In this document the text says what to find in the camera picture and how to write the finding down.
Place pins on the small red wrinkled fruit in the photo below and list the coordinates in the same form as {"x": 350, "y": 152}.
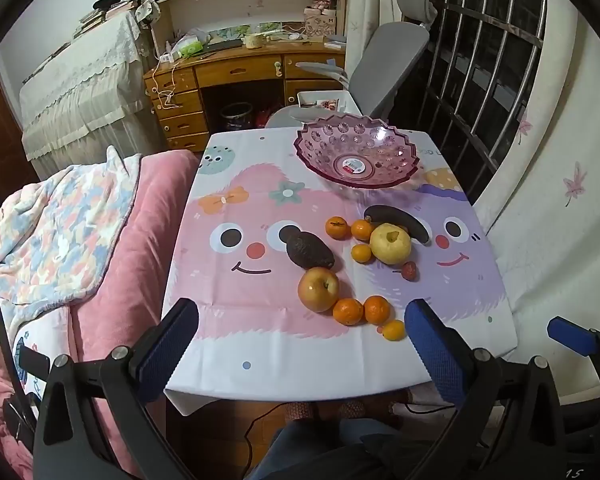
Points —
{"x": 409, "y": 271}

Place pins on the red yellow apple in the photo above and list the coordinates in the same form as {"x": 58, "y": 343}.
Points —
{"x": 317, "y": 290}

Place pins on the patterned box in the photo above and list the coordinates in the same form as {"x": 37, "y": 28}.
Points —
{"x": 320, "y": 25}

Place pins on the dark wooden door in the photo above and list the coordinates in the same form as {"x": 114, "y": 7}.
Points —
{"x": 0, "y": 150}

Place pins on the yellow pear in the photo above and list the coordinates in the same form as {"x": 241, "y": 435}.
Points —
{"x": 390, "y": 245}

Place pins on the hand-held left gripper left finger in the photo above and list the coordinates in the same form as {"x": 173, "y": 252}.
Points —
{"x": 167, "y": 345}

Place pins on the black trash bin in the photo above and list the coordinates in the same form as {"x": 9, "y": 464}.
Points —
{"x": 236, "y": 116}

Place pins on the blackened banana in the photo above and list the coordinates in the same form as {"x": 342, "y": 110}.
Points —
{"x": 405, "y": 217}

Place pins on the grey office chair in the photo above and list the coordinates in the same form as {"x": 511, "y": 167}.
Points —
{"x": 385, "y": 70}

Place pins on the pink plastic fruit bowl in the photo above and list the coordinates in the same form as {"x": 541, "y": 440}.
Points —
{"x": 355, "y": 145}

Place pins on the wooden desk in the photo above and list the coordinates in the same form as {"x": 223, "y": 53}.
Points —
{"x": 240, "y": 67}

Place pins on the pink bed with blanket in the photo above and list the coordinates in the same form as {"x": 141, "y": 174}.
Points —
{"x": 145, "y": 240}

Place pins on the cartoon printed tablecloth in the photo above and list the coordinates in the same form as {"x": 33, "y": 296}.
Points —
{"x": 260, "y": 310}

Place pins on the white flower print curtain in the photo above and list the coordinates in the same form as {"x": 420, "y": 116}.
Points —
{"x": 555, "y": 185}

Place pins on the dark avocado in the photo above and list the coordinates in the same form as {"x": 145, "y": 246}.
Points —
{"x": 307, "y": 252}

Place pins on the small tangerine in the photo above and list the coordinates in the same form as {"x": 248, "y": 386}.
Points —
{"x": 361, "y": 253}
{"x": 394, "y": 330}

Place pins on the stack of books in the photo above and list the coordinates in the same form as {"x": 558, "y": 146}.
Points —
{"x": 105, "y": 12}

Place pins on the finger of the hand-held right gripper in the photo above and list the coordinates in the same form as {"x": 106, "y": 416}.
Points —
{"x": 570, "y": 335}

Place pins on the wooden bookshelf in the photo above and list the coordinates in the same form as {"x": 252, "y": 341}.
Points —
{"x": 240, "y": 5}

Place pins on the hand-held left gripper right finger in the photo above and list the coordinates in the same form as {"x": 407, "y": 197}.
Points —
{"x": 435, "y": 355}

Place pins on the tangerine with stem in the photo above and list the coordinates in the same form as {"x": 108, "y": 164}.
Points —
{"x": 337, "y": 227}

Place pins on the mug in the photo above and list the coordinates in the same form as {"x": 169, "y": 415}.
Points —
{"x": 254, "y": 41}

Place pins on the white box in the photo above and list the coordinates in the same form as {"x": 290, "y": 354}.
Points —
{"x": 310, "y": 97}

